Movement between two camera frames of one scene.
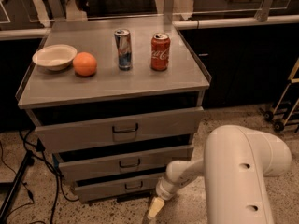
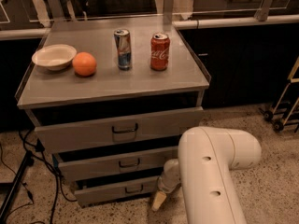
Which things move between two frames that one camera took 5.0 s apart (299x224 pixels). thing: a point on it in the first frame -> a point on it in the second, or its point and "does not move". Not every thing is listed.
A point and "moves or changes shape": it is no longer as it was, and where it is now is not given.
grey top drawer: x=122 y=130 does not move
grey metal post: x=168 y=5 does not move
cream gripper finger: x=156 y=205 -> x=159 y=201
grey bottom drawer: x=97 y=190 moves or changes shape
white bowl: x=55 y=57 does not move
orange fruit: x=84 y=63 does not move
